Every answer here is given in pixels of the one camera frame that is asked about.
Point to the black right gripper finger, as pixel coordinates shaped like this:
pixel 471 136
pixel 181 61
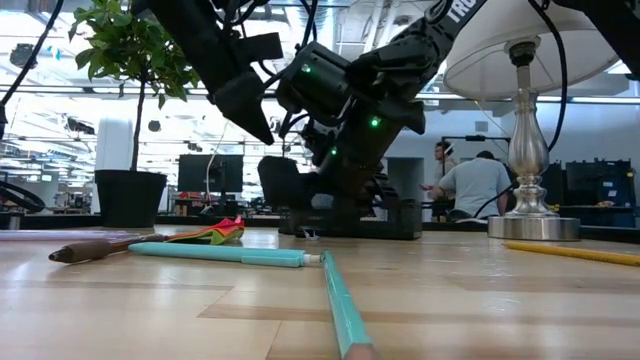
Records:
pixel 287 182

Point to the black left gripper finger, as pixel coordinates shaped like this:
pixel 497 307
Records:
pixel 245 105

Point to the black binder clip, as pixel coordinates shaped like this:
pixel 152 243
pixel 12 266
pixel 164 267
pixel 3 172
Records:
pixel 309 234

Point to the colourful sticky notes pad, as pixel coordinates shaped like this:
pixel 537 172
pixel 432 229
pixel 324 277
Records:
pixel 220 232

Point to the teal click pen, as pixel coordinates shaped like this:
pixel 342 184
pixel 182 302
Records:
pixel 210 253

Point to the teal wooden pencil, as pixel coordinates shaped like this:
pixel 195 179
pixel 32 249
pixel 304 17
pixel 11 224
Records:
pixel 350 310

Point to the brown pen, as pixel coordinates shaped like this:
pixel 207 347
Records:
pixel 90 251

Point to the yellow pencil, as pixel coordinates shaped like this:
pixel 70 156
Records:
pixel 575 253

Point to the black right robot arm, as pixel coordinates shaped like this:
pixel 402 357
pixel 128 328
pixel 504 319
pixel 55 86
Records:
pixel 425 45

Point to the black mesh desk organizer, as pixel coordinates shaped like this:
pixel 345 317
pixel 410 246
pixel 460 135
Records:
pixel 405 220

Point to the green potted plant black pot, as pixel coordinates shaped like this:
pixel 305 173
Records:
pixel 125 45

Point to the black computer monitor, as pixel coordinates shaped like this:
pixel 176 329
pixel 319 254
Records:
pixel 200 172

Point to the person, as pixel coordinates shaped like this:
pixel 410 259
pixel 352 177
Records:
pixel 444 165
pixel 475 185

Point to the table lamp white shade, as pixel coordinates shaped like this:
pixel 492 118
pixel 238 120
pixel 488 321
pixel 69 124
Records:
pixel 490 65

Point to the dark storage bins shelf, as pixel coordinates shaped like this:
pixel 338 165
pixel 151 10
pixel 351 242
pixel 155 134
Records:
pixel 600 185

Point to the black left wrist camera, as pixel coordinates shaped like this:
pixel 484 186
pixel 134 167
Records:
pixel 257 47

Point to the black table frame rail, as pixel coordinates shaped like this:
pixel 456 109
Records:
pixel 225 220

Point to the black rig frame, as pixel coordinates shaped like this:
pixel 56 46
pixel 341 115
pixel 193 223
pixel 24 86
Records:
pixel 470 138

